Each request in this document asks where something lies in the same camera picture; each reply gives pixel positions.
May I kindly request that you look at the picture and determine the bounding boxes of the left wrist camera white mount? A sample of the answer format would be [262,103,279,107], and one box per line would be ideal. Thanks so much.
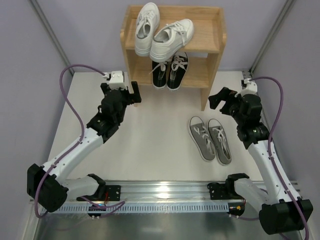
[102,71,127,90]

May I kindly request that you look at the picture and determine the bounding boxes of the left grey canvas sneaker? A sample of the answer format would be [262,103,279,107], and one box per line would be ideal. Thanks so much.
[188,116,216,162]

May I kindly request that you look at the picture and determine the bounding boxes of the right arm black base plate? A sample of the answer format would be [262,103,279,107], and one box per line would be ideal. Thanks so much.
[207,182,232,201]

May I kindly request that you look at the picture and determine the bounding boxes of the white sneaker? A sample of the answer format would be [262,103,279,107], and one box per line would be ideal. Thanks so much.
[134,2,160,57]
[149,18,195,63]

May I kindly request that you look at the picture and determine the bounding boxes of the aluminium frame post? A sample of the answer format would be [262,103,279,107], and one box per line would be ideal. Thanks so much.
[28,0,71,66]
[249,0,296,76]

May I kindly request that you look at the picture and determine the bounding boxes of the grey canvas sneaker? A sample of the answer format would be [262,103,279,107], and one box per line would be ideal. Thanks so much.
[207,118,232,166]
[188,116,216,162]

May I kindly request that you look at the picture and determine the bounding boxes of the left aluminium frame post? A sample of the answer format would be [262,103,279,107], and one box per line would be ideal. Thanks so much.
[28,0,71,66]

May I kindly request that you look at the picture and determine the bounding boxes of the right aluminium frame post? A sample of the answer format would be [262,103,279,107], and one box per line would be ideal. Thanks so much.
[249,0,296,76]

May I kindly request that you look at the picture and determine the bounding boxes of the right grey canvas sneaker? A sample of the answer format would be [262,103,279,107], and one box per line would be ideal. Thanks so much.
[207,118,232,166]

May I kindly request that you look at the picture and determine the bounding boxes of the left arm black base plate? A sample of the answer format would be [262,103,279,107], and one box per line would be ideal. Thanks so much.
[76,185,122,202]

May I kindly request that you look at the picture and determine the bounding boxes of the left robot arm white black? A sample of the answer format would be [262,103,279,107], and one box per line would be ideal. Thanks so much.
[27,81,142,213]

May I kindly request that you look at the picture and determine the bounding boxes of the black canvas sneaker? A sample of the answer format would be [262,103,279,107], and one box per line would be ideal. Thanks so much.
[150,60,169,90]
[166,52,189,91]

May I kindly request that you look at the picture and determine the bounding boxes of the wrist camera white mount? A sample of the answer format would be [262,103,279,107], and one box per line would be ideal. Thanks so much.
[102,71,127,90]
[239,78,258,97]

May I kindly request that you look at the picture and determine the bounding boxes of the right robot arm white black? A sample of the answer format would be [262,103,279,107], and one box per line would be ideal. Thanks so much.
[208,87,313,240]

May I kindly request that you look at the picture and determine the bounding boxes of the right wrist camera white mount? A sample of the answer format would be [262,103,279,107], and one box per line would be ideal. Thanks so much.
[239,78,258,97]

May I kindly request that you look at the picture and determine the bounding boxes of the perforated cable duct strip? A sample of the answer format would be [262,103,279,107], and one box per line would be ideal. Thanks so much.
[55,201,229,214]

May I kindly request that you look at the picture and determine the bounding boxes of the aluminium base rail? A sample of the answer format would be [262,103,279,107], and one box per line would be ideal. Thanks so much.
[29,180,303,202]

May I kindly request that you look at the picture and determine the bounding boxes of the wooden two-tier shoe shelf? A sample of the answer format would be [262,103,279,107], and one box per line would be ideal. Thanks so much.
[120,5,227,111]

